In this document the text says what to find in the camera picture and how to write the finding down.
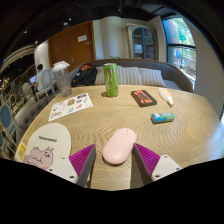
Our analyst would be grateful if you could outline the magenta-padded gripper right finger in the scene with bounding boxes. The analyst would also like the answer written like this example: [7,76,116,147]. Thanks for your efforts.
[132,142,183,186]

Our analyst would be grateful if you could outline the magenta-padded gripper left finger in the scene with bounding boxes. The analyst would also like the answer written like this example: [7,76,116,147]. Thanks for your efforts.
[46,143,98,188]

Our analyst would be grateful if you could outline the pink computer mouse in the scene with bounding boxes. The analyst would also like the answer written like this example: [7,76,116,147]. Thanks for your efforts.
[102,127,138,166]

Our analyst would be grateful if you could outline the white round cartoon mouse pad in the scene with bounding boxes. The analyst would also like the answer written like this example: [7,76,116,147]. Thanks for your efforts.
[23,122,72,171]

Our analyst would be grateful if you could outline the yellow card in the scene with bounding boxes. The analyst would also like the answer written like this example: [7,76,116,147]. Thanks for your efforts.
[14,142,28,163]

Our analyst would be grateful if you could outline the small green blue box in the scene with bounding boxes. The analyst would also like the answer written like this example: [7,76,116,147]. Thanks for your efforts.
[150,111,176,125]

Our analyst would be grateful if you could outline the white sticker sheet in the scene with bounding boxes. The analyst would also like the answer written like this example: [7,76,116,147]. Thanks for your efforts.
[48,92,94,123]

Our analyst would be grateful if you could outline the grey tufted chair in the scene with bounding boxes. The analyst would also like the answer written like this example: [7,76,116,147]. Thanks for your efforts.
[14,94,51,134]

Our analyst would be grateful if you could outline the white tube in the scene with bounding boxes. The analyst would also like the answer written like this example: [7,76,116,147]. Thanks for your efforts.
[157,87,175,108]

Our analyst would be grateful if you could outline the black box with red print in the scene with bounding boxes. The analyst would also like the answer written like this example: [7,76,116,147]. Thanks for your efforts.
[130,89,158,108]

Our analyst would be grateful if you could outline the blue-backed chairs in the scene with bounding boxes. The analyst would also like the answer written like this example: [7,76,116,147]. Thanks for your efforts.
[0,93,19,156]

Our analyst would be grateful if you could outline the white dining chairs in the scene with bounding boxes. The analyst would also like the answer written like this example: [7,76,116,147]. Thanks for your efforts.
[21,68,58,101]

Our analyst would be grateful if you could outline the clear bottle with white lid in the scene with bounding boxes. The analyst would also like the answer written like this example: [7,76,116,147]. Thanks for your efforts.
[52,60,73,98]

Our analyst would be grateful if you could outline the striped cushion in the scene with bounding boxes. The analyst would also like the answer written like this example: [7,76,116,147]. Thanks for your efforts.
[117,66,144,86]
[138,67,167,88]
[94,65,106,86]

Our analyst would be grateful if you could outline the grey curved sofa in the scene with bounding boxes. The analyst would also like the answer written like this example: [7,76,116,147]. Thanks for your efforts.
[68,58,194,94]

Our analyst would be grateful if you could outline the person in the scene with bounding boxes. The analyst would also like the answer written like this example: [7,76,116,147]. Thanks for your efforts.
[34,63,46,92]

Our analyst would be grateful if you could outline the black backpack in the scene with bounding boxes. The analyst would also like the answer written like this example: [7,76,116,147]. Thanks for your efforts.
[70,63,99,88]

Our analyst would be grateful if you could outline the green drink can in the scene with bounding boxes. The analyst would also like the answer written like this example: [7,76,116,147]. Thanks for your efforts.
[102,62,120,98]

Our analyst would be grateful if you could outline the window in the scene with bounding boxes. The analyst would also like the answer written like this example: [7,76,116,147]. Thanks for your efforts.
[162,16,198,81]

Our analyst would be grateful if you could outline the brown wooden door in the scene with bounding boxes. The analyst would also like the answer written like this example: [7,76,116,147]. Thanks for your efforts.
[48,21,96,73]

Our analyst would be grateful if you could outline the arched glass cabinet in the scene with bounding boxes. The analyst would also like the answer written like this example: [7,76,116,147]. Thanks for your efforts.
[125,23,159,61]

